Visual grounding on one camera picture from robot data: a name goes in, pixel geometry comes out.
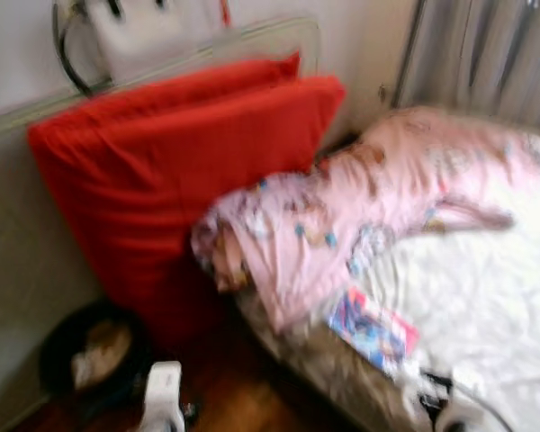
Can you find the colourful picture book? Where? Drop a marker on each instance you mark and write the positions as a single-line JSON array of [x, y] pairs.
[[373, 328]]

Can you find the bed with cream quilt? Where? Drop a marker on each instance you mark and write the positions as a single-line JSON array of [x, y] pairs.
[[486, 288]]

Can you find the pink cartoon print blanket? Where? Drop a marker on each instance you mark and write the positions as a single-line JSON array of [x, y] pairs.
[[342, 207]]

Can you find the brown cardboard scrap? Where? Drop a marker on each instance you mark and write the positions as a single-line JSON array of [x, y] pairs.
[[112, 335]]

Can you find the grey curtain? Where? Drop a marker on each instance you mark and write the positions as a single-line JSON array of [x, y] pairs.
[[486, 54]]

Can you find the red fabric-covered mattress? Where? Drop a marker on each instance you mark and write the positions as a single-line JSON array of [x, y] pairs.
[[207, 85], [162, 180]]

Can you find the crumpled white paper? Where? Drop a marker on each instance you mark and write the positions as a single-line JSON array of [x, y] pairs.
[[88, 369]]

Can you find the black round waste bin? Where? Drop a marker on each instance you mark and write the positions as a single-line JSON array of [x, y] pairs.
[[54, 360]]

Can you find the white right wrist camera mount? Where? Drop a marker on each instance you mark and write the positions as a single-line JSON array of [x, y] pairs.
[[468, 387]]

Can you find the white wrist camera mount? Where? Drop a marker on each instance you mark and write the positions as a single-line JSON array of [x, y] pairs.
[[162, 387], [468, 387]]

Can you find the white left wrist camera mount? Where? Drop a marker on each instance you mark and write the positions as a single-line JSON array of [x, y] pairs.
[[162, 387]]

